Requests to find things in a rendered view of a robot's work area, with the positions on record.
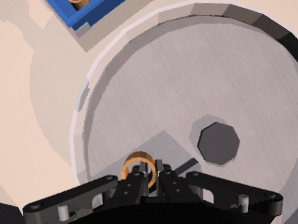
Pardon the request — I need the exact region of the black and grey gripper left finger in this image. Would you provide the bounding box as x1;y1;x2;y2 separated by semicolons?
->
22;161;149;224

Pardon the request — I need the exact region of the blue crate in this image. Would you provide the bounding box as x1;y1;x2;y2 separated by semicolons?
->
46;0;125;38

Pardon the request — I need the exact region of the bronze bushing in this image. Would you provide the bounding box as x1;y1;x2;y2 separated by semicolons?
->
69;0;89;11
121;151;156;188

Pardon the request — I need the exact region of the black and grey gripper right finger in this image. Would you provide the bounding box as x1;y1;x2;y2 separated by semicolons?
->
155;159;283;224

